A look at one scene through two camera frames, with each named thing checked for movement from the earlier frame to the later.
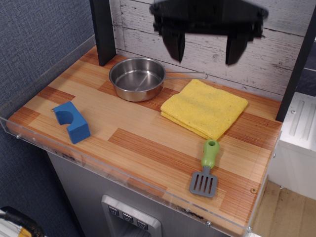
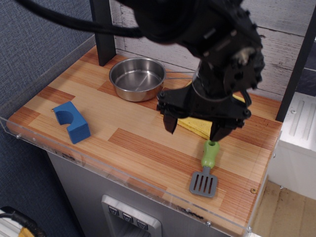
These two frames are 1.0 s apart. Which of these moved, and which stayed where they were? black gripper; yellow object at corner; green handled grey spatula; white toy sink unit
Moved: black gripper
Stayed: yellow object at corner; green handled grey spatula; white toy sink unit
